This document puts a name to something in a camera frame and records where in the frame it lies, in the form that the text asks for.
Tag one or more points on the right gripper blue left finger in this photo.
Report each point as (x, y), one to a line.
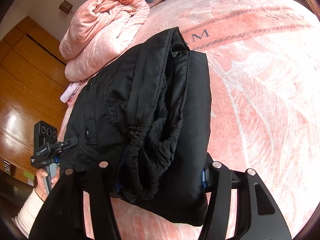
(119, 186)

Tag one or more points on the pink floral bed blanket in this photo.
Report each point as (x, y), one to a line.
(263, 58)

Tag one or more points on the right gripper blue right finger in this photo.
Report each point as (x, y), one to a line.
(206, 180)

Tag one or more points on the black pants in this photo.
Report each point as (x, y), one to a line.
(147, 115)

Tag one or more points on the wooden wardrobe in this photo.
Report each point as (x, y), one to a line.
(32, 81)

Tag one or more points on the brown wall ornament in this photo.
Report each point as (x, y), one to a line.
(66, 7)

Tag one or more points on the folded pink quilt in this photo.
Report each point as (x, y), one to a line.
(100, 31)

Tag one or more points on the left forearm white sleeve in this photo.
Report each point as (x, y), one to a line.
(28, 213)

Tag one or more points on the person's left hand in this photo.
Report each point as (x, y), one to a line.
(41, 176)

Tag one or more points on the pink knitted cloth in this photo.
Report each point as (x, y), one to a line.
(70, 91)

